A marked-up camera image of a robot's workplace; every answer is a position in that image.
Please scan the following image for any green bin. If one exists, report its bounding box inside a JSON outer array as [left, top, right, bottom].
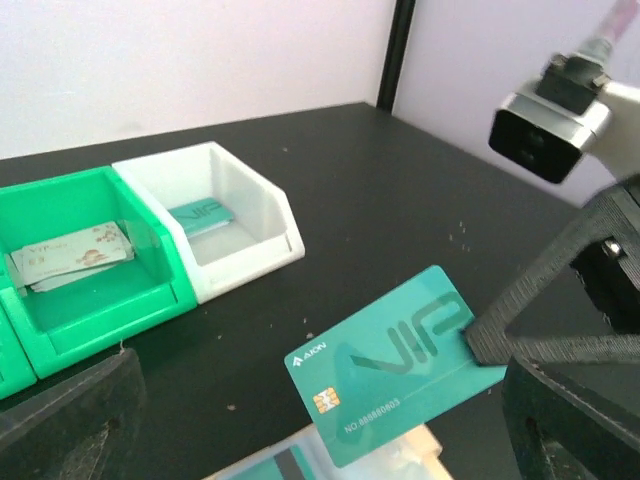
[[1, 167, 197, 378], [1, 266, 37, 399]]

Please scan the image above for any beige card holder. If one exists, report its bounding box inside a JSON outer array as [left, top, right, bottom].
[[204, 423, 454, 480]]

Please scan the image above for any white card in bin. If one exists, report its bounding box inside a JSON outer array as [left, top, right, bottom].
[[9, 221, 134, 293]]

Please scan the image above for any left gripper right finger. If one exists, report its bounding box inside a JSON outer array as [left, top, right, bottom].
[[502, 355, 639, 479]]

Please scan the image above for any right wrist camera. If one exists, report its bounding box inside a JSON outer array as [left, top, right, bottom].
[[488, 53, 639, 205]]

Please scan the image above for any black frame post right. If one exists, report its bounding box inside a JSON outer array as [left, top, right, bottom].
[[376, 0, 417, 113]]

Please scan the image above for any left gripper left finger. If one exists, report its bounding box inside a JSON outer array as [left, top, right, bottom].
[[1, 348, 146, 479]]

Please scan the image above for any teal VIP card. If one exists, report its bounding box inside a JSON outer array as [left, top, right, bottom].
[[284, 266, 506, 467], [237, 445, 317, 480], [169, 197, 234, 238]]

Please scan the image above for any white bin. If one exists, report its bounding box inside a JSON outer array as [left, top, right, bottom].
[[113, 142, 305, 303]]

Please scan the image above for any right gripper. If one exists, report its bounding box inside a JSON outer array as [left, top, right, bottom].
[[464, 174, 639, 366]]

